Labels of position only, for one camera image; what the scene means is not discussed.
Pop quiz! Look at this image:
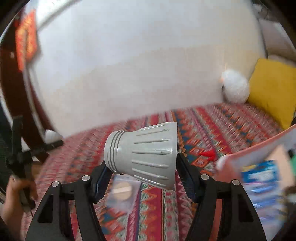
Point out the red poster sign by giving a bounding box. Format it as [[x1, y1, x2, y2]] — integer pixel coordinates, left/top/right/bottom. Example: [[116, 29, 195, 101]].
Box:
[[16, 9, 38, 72]]

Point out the white ribbed paper cup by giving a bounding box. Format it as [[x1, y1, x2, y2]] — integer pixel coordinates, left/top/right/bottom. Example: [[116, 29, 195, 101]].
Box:
[[44, 130, 62, 144]]

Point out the pink cardboard box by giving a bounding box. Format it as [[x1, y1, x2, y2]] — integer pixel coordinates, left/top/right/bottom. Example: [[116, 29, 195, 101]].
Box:
[[268, 145, 295, 189]]

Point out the yellow cushion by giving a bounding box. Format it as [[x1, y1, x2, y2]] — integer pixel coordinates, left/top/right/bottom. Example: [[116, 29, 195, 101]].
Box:
[[247, 58, 295, 130]]

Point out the blue printed packet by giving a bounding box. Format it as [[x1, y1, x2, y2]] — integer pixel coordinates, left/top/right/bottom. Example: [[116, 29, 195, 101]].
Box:
[[240, 160, 283, 223]]

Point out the dark wooden door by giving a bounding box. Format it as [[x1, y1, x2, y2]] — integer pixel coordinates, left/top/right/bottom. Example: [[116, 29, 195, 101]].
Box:
[[1, 14, 45, 149]]

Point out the red small clip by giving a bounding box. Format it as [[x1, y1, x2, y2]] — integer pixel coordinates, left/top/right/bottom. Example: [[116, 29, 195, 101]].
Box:
[[199, 150, 217, 161]]

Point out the white fluffy chick toy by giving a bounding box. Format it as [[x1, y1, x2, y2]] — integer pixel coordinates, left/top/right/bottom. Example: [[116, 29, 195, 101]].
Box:
[[221, 69, 250, 104]]

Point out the salmon pink storage box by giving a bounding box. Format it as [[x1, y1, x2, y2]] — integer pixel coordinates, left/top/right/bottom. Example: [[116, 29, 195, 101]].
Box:
[[214, 126, 295, 240]]

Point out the patterned red bedspread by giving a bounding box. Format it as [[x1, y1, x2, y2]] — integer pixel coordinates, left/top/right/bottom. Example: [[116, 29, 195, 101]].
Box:
[[26, 103, 282, 240]]

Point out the clear bag with biscuit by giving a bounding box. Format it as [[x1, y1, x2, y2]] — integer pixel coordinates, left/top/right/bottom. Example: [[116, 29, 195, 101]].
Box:
[[106, 174, 141, 213]]

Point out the grey ribbed cup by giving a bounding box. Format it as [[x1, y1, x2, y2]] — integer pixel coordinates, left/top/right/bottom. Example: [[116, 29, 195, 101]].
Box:
[[104, 122, 178, 190]]

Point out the pink sofa backrest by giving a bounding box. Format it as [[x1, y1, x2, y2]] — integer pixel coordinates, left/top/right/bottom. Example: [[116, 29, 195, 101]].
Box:
[[258, 19, 295, 67]]

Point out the bare left hand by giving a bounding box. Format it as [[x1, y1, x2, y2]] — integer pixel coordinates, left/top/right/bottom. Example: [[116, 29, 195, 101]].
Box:
[[1, 175, 38, 240]]

